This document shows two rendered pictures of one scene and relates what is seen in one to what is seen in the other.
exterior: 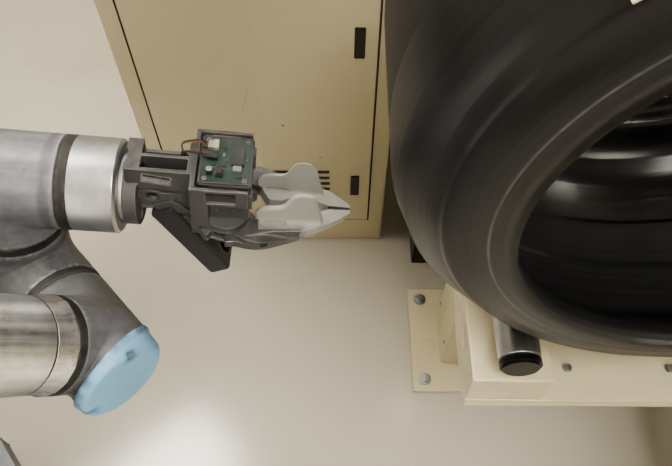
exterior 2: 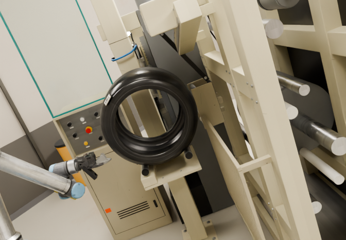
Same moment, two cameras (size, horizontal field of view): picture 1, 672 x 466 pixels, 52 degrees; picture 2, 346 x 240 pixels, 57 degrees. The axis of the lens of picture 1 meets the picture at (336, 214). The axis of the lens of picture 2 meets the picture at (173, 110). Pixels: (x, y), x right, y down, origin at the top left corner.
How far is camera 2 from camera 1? 1.54 m
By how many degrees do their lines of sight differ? 39
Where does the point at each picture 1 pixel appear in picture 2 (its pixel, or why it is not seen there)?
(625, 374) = (173, 174)
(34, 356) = (63, 181)
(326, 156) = (143, 195)
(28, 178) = (62, 165)
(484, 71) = (102, 119)
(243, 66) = (114, 176)
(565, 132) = (111, 120)
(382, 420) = not seen: outside the picture
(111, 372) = (75, 186)
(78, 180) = (69, 163)
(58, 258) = not seen: hidden behind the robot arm
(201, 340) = not seen: outside the picture
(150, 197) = (80, 165)
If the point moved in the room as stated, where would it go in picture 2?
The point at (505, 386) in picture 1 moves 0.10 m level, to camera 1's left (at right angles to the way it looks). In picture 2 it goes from (147, 180) to (132, 186)
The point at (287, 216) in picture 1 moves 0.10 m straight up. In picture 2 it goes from (100, 160) to (93, 147)
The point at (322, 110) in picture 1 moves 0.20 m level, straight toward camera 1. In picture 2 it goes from (136, 182) to (137, 193)
